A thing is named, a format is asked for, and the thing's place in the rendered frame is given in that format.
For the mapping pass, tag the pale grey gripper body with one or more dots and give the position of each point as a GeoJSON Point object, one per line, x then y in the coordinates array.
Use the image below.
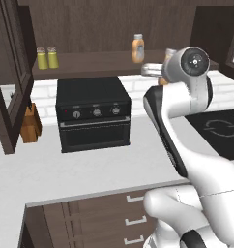
{"type": "Point", "coordinates": [152, 69]}

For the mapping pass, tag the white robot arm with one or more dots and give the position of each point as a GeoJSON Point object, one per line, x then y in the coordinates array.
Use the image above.
{"type": "Point", "coordinates": [199, 180]}

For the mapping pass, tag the orange condiment bottle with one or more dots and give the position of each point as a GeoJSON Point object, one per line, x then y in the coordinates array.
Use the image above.
{"type": "Point", "coordinates": [169, 55]}
{"type": "Point", "coordinates": [138, 48]}

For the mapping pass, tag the dark brown open cabinet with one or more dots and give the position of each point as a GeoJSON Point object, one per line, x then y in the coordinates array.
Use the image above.
{"type": "Point", "coordinates": [99, 32]}

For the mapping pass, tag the dark brown cabinet door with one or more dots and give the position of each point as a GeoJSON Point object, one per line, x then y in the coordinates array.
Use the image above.
{"type": "Point", "coordinates": [9, 64]}
{"type": "Point", "coordinates": [231, 35]}

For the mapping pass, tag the brown base cabinet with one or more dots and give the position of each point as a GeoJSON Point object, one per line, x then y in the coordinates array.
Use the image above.
{"type": "Point", "coordinates": [48, 226]}

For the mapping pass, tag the round silver oven knob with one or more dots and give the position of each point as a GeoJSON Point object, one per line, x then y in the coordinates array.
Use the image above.
{"type": "Point", "coordinates": [115, 110]}
{"type": "Point", "coordinates": [76, 114]}
{"type": "Point", "coordinates": [96, 112]}

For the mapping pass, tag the black toaster oven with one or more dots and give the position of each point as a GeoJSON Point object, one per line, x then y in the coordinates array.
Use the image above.
{"type": "Point", "coordinates": [90, 92]}

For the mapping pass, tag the toaster oven door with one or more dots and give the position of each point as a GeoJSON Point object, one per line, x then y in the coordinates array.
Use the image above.
{"type": "Point", "coordinates": [94, 137]}

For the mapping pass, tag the black hob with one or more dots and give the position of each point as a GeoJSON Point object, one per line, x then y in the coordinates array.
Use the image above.
{"type": "Point", "coordinates": [219, 132]}

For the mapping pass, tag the wooden knife block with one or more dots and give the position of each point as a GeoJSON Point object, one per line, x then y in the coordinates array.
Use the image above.
{"type": "Point", "coordinates": [31, 127]}

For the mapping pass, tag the brown drawer front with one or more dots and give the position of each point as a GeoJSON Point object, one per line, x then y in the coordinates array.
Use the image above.
{"type": "Point", "coordinates": [99, 226]}
{"type": "Point", "coordinates": [102, 242]}
{"type": "Point", "coordinates": [102, 203]}

